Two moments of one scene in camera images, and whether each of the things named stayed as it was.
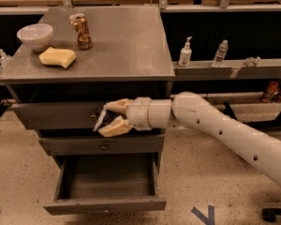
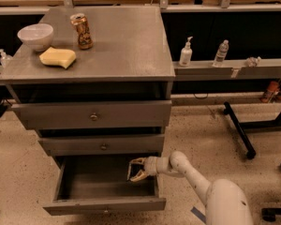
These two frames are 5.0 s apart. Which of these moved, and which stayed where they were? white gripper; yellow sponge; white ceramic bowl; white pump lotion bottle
Moved: white gripper
Stayed: white pump lotion bottle; yellow sponge; white ceramic bowl
